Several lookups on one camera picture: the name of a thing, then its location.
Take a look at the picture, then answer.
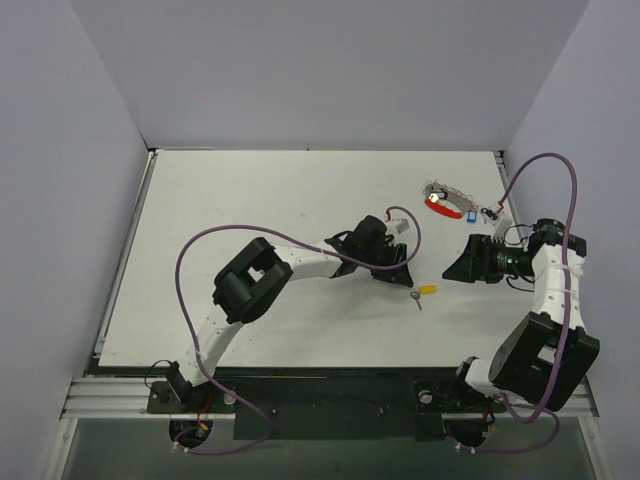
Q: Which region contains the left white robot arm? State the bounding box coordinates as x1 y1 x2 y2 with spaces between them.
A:
166 208 422 412

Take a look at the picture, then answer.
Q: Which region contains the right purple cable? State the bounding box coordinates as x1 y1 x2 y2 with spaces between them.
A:
447 152 581 455

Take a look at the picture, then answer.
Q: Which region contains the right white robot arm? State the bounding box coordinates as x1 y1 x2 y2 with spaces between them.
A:
442 219 600 412

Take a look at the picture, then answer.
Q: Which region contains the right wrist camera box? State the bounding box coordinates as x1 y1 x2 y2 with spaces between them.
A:
480 204 513 241

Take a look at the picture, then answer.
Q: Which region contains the aluminium rail frame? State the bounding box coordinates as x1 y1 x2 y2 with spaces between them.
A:
59 149 600 421

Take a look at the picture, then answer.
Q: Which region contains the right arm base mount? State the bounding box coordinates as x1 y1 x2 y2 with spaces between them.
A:
414 375 505 449

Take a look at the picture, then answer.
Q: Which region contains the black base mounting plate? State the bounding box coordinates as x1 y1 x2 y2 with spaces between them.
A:
144 367 506 444

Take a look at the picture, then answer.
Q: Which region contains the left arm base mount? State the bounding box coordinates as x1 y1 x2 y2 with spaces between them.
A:
144 359 236 451

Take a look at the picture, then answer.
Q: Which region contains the red handled metal key organizer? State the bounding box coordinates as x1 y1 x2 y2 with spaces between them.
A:
423 180 479 223

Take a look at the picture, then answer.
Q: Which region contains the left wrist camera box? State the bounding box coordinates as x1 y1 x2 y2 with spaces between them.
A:
387 218 411 236

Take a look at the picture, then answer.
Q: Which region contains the purple cable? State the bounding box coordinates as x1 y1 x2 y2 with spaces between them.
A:
447 152 581 455
172 205 422 455

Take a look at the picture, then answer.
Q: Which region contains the yellow tag key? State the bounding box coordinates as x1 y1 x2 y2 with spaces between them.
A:
410 284 438 311

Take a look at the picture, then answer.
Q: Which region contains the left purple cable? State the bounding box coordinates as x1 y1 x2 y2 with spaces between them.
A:
172 205 422 455

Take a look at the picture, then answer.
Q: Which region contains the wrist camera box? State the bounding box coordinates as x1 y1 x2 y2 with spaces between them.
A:
480 204 513 241
387 218 411 236

